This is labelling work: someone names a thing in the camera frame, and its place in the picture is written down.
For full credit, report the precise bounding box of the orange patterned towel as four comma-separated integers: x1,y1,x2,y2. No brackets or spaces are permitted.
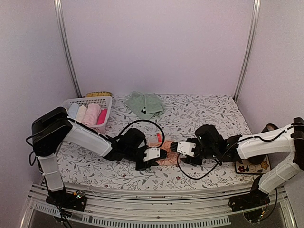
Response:
156,140,178,166

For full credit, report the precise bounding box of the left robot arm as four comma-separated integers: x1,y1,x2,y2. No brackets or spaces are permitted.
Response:
26,107,167,206

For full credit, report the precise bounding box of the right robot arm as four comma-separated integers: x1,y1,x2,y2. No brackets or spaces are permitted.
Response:
170,117,304,207

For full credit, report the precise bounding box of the dark cylinder roll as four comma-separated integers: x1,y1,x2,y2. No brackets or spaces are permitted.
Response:
261,123,278,133

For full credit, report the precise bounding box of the floral tablecloth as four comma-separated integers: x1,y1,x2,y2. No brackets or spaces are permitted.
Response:
57,95,254,191

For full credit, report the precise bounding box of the green towel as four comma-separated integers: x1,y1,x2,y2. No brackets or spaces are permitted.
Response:
125,91,165,120

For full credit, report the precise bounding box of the floral ceramic tray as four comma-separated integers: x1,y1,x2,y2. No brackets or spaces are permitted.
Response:
235,156,272,175

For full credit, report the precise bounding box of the magenta rolled towel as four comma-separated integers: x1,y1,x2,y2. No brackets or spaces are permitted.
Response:
96,109,107,125

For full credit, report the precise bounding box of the white plastic basket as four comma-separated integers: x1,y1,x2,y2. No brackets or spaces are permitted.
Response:
62,96,112,134

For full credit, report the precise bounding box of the pink rolled towel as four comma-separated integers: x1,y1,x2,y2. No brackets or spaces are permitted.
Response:
81,103,101,126

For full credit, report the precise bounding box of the cream rolled towel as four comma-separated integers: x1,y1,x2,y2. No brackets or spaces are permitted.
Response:
76,105,87,123

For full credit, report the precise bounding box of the woven straw brush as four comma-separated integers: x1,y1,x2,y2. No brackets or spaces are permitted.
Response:
86,91,112,97

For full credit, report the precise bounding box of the blue rolled towel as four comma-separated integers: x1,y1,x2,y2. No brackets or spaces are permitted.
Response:
67,103,79,119

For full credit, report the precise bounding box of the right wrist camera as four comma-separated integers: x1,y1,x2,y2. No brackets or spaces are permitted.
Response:
194,124,224,148

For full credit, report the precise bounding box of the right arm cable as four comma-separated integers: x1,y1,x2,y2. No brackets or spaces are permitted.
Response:
177,154,223,181

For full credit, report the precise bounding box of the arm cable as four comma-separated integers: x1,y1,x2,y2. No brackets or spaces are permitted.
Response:
117,119,166,150
177,154,223,181

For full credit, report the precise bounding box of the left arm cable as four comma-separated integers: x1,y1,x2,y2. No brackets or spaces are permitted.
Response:
117,119,166,150

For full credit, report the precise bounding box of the metal front rail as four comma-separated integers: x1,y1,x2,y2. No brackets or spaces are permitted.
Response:
20,184,297,228

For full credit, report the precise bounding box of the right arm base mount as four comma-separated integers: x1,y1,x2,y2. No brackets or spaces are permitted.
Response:
228,190,270,212

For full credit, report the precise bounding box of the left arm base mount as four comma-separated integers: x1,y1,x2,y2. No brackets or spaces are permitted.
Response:
46,188,87,212

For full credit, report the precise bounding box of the right metal frame post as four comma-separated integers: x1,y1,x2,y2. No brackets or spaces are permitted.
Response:
233,0,261,103

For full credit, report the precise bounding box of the metal frame post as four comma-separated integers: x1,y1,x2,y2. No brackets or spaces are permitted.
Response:
54,0,82,98
233,0,261,103

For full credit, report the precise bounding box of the left metal frame post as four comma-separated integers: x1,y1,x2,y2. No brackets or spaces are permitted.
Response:
54,0,82,98

